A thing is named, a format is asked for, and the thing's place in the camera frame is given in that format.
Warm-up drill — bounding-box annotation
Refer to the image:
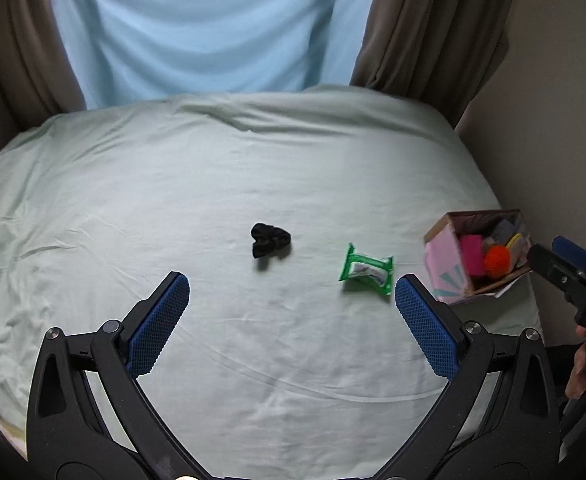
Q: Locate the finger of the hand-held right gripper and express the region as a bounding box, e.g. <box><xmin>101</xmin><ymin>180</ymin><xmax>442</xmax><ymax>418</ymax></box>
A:
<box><xmin>526</xmin><ymin>244</ymin><xmax>581</xmax><ymax>306</ymax></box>
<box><xmin>552</xmin><ymin>236</ymin><xmax>586</xmax><ymax>275</ymax></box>

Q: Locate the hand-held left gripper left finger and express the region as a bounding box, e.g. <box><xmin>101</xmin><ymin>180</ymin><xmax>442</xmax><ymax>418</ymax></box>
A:
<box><xmin>26</xmin><ymin>271</ymin><xmax>209</xmax><ymax>480</ymax></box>

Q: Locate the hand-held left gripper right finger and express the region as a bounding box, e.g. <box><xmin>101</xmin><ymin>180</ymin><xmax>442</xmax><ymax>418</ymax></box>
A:
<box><xmin>375</xmin><ymin>273</ymin><xmax>561</xmax><ymax>480</ymax></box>

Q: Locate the orange pompom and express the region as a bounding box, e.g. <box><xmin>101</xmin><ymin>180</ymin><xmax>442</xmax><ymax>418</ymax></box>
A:
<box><xmin>483</xmin><ymin>246</ymin><xmax>512</xmax><ymax>278</ymax></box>

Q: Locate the grey-blue sock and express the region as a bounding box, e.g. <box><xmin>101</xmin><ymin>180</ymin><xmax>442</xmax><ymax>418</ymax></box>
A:
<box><xmin>489</xmin><ymin>216</ymin><xmax>520</xmax><ymax>242</ymax></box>

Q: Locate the cardboard box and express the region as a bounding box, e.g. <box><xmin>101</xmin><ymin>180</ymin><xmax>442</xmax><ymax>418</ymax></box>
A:
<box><xmin>423</xmin><ymin>209</ymin><xmax>534</xmax><ymax>307</ymax></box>

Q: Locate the pink pouch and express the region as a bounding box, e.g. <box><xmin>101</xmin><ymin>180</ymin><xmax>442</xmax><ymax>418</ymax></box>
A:
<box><xmin>460</xmin><ymin>233</ymin><xmax>488</xmax><ymax>279</ymax></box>

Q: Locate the green tissue packet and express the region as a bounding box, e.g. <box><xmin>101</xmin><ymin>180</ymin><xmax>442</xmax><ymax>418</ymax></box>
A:
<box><xmin>339</xmin><ymin>242</ymin><xmax>395</xmax><ymax>297</ymax></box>

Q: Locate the black patterned cloth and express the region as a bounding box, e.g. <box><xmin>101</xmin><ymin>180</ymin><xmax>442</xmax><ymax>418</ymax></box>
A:
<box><xmin>250</xmin><ymin>222</ymin><xmax>292</xmax><ymax>260</ymax></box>

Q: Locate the person's right hand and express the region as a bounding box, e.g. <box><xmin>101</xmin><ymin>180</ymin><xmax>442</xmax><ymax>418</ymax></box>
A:
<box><xmin>564</xmin><ymin>325</ymin><xmax>586</xmax><ymax>401</ymax></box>

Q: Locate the pale green bed sheet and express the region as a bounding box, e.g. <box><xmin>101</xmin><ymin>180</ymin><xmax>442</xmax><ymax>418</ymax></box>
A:
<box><xmin>0</xmin><ymin>84</ymin><xmax>544</xmax><ymax>461</ymax></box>

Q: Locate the wide brown curtain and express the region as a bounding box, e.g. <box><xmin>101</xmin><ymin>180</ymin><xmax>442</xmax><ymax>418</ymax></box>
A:
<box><xmin>349</xmin><ymin>0</ymin><xmax>524</xmax><ymax>128</ymax></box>

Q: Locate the light blue hanging cloth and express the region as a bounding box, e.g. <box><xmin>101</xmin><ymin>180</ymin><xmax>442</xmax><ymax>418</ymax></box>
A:
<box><xmin>47</xmin><ymin>0</ymin><xmax>380</xmax><ymax>111</ymax></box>

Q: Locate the narrow brown curtain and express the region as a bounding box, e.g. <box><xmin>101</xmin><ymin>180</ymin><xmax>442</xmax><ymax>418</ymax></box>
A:
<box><xmin>0</xmin><ymin>0</ymin><xmax>90</xmax><ymax>117</ymax></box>

